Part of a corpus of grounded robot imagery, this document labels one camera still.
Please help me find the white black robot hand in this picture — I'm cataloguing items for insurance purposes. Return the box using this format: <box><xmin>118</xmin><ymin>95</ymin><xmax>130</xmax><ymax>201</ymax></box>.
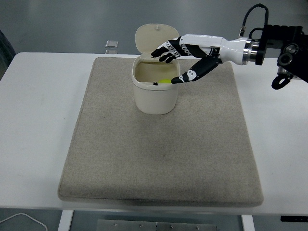
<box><xmin>151</xmin><ymin>34</ymin><xmax>247</xmax><ymax>85</ymax></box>

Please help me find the cream bin with flip lid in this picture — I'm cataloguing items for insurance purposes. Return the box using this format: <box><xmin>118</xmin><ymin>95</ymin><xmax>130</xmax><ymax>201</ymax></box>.
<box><xmin>131</xmin><ymin>23</ymin><xmax>180</xmax><ymax>116</ymax></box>

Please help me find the beige fabric mat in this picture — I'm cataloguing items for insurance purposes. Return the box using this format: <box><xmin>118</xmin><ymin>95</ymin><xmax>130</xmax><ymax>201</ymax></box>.
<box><xmin>57</xmin><ymin>56</ymin><xmax>264</xmax><ymax>207</ymax></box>

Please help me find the white table leg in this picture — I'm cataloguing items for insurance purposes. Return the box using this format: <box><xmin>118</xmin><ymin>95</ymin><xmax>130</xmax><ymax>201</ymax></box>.
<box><xmin>57</xmin><ymin>209</ymin><xmax>74</xmax><ymax>231</ymax></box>
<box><xmin>241</xmin><ymin>215</ymin><xmax>256</xmax><ymax>231</ymax></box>

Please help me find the black flat bar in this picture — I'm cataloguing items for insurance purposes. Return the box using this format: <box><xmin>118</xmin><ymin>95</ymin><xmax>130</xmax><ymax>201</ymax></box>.
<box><xmin>280</xmin><ymin>216</ymin><xmax>308</xmax><ymax>223</ymax></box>

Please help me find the grey metal plate with screws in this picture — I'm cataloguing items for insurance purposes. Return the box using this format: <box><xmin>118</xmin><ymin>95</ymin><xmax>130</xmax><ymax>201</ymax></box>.
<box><xmin>96</xmin><ymin>218</ymin><xmax>218</xmax><ymax>231</ymax></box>

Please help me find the dark grey object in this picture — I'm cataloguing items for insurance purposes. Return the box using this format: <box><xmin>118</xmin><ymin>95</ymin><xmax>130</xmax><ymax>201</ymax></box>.
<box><xmin>0</xmin><ymin>28</ymin><xmax>17</xmax><ymax>81</ymax></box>

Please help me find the white cable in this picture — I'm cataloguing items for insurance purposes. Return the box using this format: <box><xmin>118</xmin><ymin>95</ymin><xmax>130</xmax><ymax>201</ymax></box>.
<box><xmin>0</xmin><ymin>212</ymin><xmax>48</xmax><ymax>231</ymax></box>

